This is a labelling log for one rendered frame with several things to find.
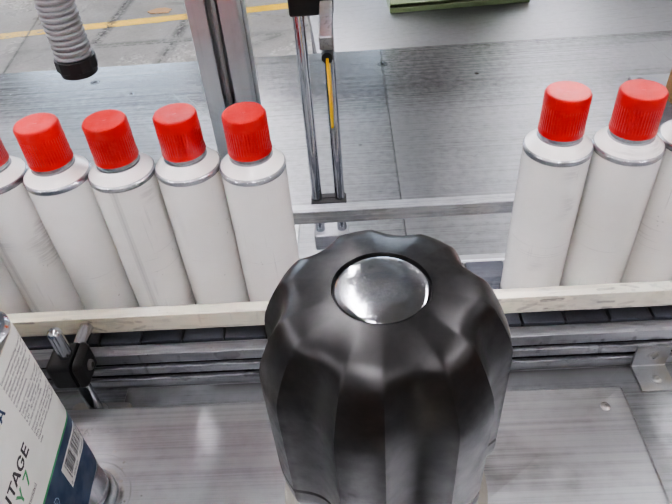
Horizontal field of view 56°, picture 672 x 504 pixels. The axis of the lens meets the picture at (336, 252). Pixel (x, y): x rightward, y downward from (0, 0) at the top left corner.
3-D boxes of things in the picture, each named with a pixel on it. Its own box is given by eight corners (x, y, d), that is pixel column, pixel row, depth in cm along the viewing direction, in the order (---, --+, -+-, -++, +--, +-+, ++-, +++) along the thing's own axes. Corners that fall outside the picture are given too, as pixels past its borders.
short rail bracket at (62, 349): (79, 431, 56) (27, 345, 48) (98, 374, 61) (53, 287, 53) (115, 429, 56) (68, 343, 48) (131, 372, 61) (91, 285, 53)
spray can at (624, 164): (566, 312, 56) (621, 109, 43) (549, 272, 60) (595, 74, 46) (624, 308, 56) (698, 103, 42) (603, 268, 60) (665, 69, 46)
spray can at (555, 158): (505, 310, 57) (539, 110, 43) (495, 271, 61) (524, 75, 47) (563, 309, 57) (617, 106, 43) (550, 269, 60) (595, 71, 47)
